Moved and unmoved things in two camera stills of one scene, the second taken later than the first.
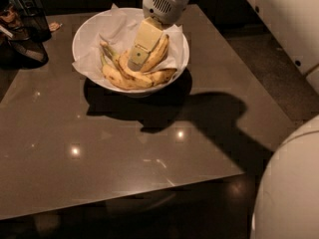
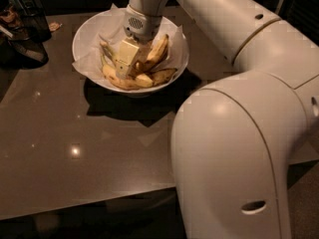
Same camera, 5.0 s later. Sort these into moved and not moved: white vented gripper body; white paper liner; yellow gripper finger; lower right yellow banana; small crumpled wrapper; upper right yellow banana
Moved: yellow gripper finger; white vented gripper body
Not moved: upper right yellow banana; white paper liner; lower right yellow banana; small crumpled wrapper
